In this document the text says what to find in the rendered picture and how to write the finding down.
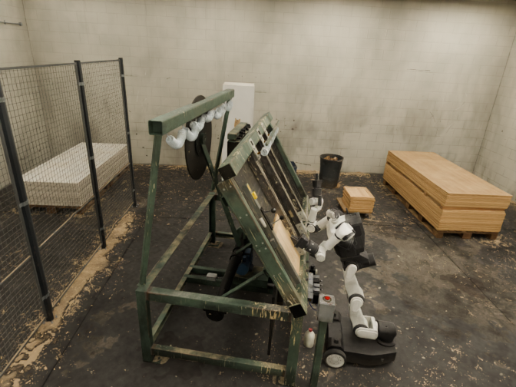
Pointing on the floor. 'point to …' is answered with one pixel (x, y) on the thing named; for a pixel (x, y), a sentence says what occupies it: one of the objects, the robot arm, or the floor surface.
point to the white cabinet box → (246, 96)
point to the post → (318, 353)
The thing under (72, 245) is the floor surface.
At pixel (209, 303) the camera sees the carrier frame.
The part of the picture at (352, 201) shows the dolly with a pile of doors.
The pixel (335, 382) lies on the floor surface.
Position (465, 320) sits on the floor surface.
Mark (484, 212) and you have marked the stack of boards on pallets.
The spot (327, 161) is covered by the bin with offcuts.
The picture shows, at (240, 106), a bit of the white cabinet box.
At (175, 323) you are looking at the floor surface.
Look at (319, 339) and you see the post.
